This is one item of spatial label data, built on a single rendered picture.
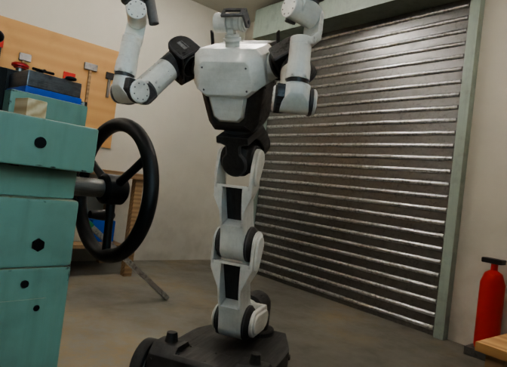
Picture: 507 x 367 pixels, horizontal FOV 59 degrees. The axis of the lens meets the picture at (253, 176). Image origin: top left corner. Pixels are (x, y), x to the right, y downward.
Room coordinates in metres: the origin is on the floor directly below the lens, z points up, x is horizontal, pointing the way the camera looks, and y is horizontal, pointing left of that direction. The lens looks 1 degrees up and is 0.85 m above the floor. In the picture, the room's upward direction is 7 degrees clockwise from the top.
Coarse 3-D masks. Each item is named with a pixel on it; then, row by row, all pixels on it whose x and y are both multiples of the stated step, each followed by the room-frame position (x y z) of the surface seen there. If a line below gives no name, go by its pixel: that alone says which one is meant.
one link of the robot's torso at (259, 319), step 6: (252, 300) 2.06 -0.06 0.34; (216, 306) 1.93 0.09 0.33; (258, 306) 2.01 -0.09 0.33; (264, 306) 1.99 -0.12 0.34; (258, 312) 1.91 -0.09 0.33; (264, 312) 1.97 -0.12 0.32; (252, 318) 1.86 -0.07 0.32; (258, 318) 1.89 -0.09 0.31; (264, 318) 1.98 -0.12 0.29; (252, 324) 1.85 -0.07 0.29; (258, 324) 1.90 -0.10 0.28; (264, 324) 1.99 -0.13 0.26; (252, 330) 1.86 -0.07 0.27; (258, 330) 1.91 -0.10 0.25; (252, 336) 1.87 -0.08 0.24
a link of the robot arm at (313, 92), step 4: (284, 68) 1.43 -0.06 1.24; (284, 72) 1.42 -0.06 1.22; (280, 76) 1.46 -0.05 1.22; (284, 76) 1.40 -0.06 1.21; (284, 80) 1.39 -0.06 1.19; (272, 88) 1.33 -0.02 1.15; (276, 88) 1.29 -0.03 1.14; (272, 92) 1.34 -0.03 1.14; (276, 92) 1.29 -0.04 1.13; (312, 92) 1.29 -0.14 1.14; (316, 92) 1.30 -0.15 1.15; (272, 96) 1.29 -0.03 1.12; (312, 96) 1.29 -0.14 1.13; (316, 96) 1.29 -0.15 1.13; (272, 100) 1.29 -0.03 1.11; (312, 100) 1.29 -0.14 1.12; (316, 100) 1.29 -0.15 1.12; (272, 104) 1.30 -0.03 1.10; (312, 104) 1.29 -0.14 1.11; (316, 104) 1.29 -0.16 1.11; (272, 108) 1.31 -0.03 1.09; (312, 108) 1.29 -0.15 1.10; (272, 112) 1.35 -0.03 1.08; (276, 112) 1.36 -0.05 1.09; (312, 112) 1.30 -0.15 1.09
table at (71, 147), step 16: (0, 112) 0.51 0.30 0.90; (0, 128) 0.51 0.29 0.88; (16, 128) 0.52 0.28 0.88; (32, 128) 0.54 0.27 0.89; (48, 128) 0.55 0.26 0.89; (64, 128) 0.57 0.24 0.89; (80, 128) 0.58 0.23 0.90; (0, 144) 0.51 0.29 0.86; (16, 144) 0.53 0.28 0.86; (32, 144) 0.54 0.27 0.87; (48, 144) 0.55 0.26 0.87; (64, 144) 0.57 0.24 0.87; (80, 144) 0.58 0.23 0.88; (96, 144) 0.60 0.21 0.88; (0, 160) 0.52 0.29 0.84; (16, 160) 0.53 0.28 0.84; (32, 160) 0.54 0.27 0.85; (48, 160) 0.56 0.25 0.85; (64, 160) 0.57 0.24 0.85; (80, 160) 0.58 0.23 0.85
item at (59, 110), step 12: (12, 96) 0.73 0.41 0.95; (24, 96) 0.74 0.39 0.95; (36, 96) 0.76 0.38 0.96; (12, 108) 0.73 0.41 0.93; (48, 108) 0.77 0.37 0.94; (60, 108) 0.79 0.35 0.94; (72, 108) 0.80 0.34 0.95; (84, 108) 0.82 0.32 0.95; (60, 120) 0.79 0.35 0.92; (72, 120) 0.81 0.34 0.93; (84, 120) 0.82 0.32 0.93
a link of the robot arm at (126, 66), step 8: (120, 48) 1.48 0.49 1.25; (128, 48) 1.47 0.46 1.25; (136, 48) 1.49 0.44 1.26; (120, 56) 1.47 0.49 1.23; (128, 56) 1.47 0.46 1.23; (136, 56) 1.49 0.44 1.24; (120, 64) 1.47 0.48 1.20; (128, 64) 1.47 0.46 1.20; (136, 64) 1.49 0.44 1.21; (120, 72) 1.47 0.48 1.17; (128, 72) 1.47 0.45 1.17; (136, 72) 1.50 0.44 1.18; (120, 80) 1.47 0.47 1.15; (128, 80) 1.45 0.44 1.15; (112, 88) 1.50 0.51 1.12; (120, 88) 1.47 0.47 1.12; (128, 88) 1.45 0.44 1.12; (120, 96) 1.50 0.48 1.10; (128, 96) 1.47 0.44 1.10
